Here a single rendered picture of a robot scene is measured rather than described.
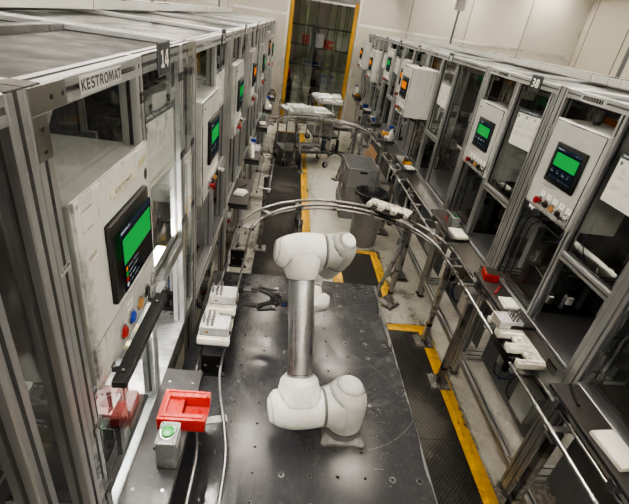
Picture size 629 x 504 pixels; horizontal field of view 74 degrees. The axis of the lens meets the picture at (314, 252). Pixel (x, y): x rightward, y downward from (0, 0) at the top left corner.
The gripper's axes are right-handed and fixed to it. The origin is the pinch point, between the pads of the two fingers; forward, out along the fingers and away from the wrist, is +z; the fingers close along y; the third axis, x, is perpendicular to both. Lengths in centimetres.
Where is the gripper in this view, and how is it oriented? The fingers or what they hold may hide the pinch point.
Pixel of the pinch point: (248, 297)
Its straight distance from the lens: 214.2
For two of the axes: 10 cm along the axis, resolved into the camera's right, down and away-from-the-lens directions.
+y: 1.3, -8.7, -4.7
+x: 0.6, 4.8, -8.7
